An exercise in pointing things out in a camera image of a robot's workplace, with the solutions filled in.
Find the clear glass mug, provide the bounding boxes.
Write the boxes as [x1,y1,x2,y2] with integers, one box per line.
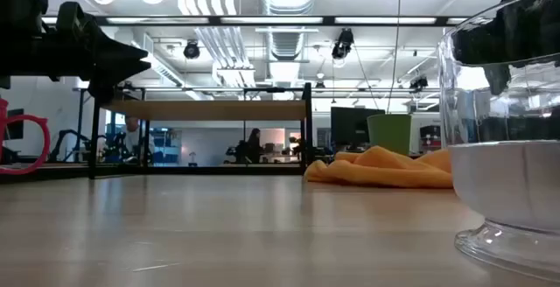
[438,0,560,283]

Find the wooden shelf with black frame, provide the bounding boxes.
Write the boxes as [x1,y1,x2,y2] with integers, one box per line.
[87,81,314,180]

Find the black aluminium table frame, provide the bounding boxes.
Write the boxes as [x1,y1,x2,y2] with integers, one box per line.
[0,162,93,184]

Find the red mug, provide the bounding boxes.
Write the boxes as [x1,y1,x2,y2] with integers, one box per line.
[0,97,52,177]

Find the black overhead light bar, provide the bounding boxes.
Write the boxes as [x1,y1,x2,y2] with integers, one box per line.
[41,14,472,27]

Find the black and red machine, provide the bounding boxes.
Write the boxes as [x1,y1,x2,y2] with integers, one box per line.
[419,124,442,153]

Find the black monitor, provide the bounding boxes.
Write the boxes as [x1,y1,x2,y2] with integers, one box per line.
[330,106,387,149]

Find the blue storage rack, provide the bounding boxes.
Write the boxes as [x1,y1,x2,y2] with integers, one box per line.
[152,128,183,165]

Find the person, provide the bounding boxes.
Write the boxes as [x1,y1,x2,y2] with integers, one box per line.
[122,115,154,165]
[246,128,264,165]

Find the black ceiling camera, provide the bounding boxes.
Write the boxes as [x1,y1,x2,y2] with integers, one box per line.
[183,39,201,60]
[331,27,355,60]
[409,75,430,93]

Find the green cup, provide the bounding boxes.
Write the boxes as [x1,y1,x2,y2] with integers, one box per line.
[366,113,413,157]

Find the thin hanging black cable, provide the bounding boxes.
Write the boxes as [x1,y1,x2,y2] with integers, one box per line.
[386,0,403,114]

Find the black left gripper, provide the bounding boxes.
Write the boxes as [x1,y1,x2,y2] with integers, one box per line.
[48,1,152,104]

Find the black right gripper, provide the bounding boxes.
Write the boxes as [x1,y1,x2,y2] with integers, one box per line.
[451,0,560,96]

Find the orange cloth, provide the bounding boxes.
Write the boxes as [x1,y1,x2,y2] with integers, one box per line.
[304,145,454,190]

